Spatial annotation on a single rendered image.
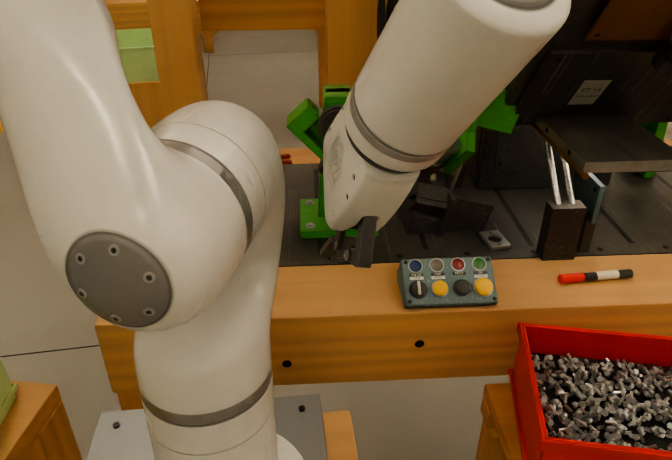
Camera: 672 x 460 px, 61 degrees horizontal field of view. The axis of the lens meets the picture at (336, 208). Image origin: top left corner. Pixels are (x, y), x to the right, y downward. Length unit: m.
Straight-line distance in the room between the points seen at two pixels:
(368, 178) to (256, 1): 1.02
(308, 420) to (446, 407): 1.28
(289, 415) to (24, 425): 0.43
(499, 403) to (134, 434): 0.53
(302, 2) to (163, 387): 1.06
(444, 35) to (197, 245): 0.19
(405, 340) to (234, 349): 0.51
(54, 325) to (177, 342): 2.02
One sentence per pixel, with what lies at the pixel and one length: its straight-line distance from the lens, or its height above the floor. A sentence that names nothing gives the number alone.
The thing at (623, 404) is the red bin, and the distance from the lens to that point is 0.90.
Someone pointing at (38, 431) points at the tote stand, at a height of 0.76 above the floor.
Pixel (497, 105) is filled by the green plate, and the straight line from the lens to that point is 1.05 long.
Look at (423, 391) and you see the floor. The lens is 2.04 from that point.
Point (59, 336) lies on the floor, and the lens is 2.44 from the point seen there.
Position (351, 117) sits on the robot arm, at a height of 1.35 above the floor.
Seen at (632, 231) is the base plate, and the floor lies 0.90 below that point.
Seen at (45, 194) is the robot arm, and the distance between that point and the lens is 0.40.
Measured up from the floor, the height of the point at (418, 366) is 0.78.
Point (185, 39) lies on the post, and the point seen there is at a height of 1.19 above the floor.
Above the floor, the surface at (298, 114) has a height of 1.13.
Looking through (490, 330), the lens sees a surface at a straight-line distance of 0.99.
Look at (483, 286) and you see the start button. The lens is 0.94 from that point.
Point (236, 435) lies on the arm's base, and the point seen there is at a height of 1.08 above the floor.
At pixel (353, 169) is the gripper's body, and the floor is 1.30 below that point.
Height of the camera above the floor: 1.50
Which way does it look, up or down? 30 degrees down
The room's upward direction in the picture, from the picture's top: straight up
